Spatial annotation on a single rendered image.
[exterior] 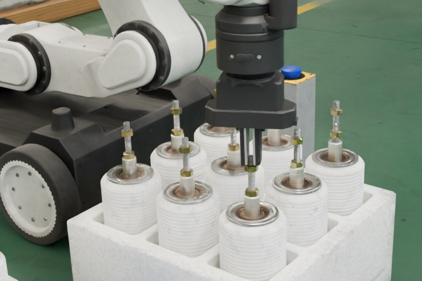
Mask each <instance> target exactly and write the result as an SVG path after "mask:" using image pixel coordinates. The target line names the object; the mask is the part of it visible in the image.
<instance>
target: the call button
mask: <svg viewBox="0 0 422 281"><path fill-rule="evenodd" d="M281 73H282V74H283V75H284V77H286V78H296V77H299V75H300V73H301V68H300V67H298V66H284V67H282V68H281Z"/></svg>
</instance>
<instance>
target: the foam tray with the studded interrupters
mask: <svg viewBox="0 0 422 281"><path fill-rule="evenodd" d="M363 193H364V194H363V205H362V206H360V207H359V208H357V209H356V210H355V211H354V212H353V213H352V214H350V215H348V216H340V215H336V214H333V213H329V212H328V225H327V227H328V228H327V234H326V235H324V236H323V237H322V238H320V239H319V240H318V241H317V242H316V243H314V244H313V245H312V246H310V247H300V246H298V245H294V244H292V243H289V242H286V267H284V269H282V270H281V271H280V272H278V273H277V274H276V275H275V276H274V277H273V278H271V279H270V280H268V281H391V267H392V246H393V235H394V215H395V204H396V193H394V192H393V191H389V190H386V189H382V188H377V187H375V186H370V185H367V184H364V192H363ZM67 228H68V239H69V245H70V256H71V262H72V273H73V281H250V280H247V279H244V278H242V277H239V276H236V275H234V274H231V273H229V272H226V271H223V270H221V269H220V253H219V252H220V251H219V243H218V244H216V245H215V246H214V247H212V248H211V249H209V250H208V251H206V252H205V253H204V254H202V255H200V256H199V257H196V258H190V257H186V256H184V255H182V254H179V253H177V252H174V251H171V250H169V249H166V248H163V247H161V246H159V239H158V224H155V225H153V226H152V227H150V228H148V229H147V230H145V231H143V232H142V233H140V234H138V235H129V234H127V233H125V232H122V231H119V230H117V229H114V228H111V227H109V226H106V225H104V213H103V204H102V203H100V204H98V205H96V206H94V207H93V208H91V209H88V210H87V211H84V212H83V213H81V214H79V215H77V216H75V217H73V218H71V219H69V220H68V221H67Z"/></svg>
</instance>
